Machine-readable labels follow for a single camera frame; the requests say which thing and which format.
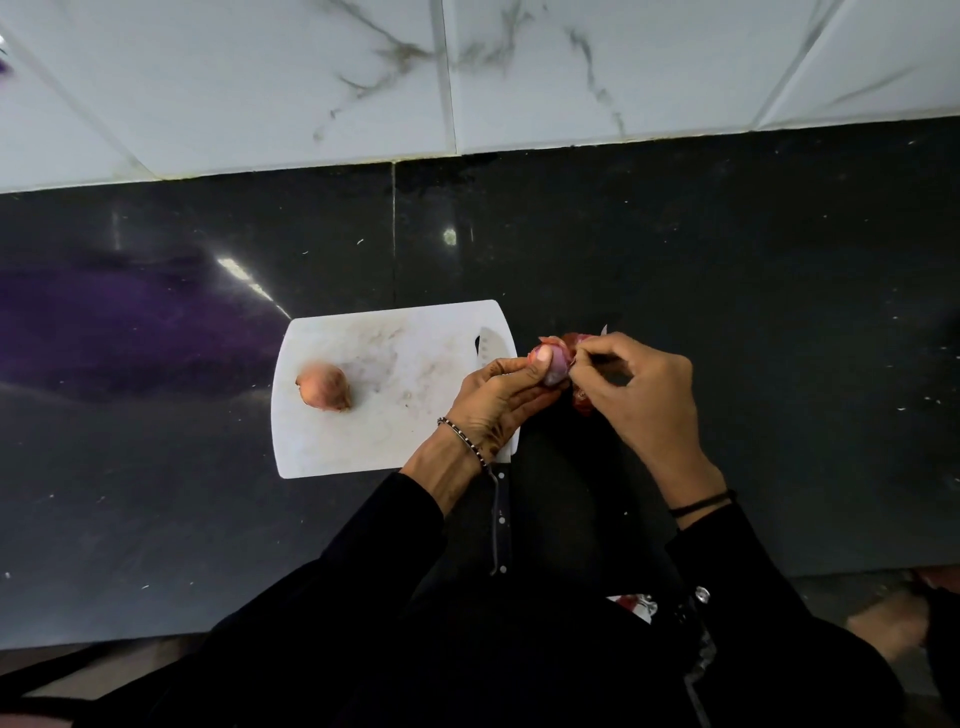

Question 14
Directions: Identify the person's right hand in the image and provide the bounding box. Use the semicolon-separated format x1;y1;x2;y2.
567;332;712;483

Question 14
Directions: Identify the person's left hand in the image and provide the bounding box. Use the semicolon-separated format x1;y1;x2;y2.
438;348;571;466

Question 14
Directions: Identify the red onion peel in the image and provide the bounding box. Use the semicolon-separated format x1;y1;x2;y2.
558;324;610;416

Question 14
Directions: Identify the half-peeled red onion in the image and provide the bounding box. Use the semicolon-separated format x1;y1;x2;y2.
528;342;576;388

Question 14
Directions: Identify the person's right forearm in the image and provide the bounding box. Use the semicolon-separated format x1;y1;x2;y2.
646;459;856;676

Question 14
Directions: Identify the person's left forearm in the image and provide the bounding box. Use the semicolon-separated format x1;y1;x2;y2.
240;421;498;669

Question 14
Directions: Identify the white plastic cutting board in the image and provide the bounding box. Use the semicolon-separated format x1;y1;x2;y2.
270;300;522;480

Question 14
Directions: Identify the black wrist band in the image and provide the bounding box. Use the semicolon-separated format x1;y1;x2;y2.
669;489;738;520

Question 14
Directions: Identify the unpeeled red onion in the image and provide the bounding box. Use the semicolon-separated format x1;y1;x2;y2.
295;363;354;413

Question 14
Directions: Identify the person's black clothing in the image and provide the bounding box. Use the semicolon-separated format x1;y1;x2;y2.
71;420;909;728

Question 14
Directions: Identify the person's bare foot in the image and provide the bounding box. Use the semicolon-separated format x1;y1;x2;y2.
846;585;936;666

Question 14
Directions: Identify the beaded wrist bracelet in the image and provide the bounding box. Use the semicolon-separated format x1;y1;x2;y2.
437;416;490;471

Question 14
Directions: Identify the black-handled kitchen knife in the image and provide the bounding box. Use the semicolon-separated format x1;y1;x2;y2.
474;327;521;578

